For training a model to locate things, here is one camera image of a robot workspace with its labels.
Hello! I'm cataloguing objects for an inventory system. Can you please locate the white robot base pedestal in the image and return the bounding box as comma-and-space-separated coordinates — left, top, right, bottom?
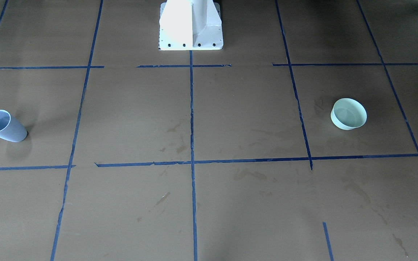
158, 0, 224, 51

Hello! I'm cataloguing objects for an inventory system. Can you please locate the mint green bowl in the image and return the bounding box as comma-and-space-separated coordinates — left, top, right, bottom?
330, 98, 367, 130

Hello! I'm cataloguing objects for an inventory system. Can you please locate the blue plastic cup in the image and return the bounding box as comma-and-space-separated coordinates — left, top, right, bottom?
0, 109, 28, 142

